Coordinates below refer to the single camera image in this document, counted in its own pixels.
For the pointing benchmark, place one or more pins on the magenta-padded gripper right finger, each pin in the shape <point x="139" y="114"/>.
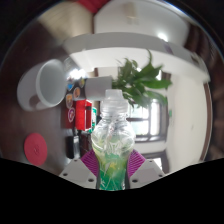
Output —
<point x="148" y="173"/>

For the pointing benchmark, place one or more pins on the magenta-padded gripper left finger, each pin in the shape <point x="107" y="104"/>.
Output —
<point x="78" y="173"/>

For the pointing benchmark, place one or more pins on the clear plastic bottle green drink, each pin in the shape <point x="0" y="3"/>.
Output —
<point x="113" y="143"/>

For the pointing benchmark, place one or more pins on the black flat case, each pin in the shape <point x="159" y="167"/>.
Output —
<point x="72" y="146"/>

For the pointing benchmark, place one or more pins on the flat round red coaster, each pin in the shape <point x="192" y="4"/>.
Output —
<point x="35" y="149"/>

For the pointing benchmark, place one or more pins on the brown glazed double door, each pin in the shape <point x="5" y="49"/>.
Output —
<point x="146" y="121"/>

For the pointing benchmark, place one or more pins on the red box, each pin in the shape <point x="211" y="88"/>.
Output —
<point x="83" y="115"/>

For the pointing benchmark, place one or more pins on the green flat package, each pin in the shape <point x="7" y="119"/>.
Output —
<point x="94" y="115"/>

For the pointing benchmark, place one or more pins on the leafy plant in white pot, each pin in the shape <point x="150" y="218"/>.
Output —
<point x="98" y="87"/>

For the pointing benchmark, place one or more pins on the white mug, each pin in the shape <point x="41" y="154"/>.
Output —
<point x="50" y="83"/>

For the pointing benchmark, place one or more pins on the red carpeted staircase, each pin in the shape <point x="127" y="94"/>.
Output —
<point x="93" y="5"/>

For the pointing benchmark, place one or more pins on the white wall rail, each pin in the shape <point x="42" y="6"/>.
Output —
<point x="131" y="15"/>

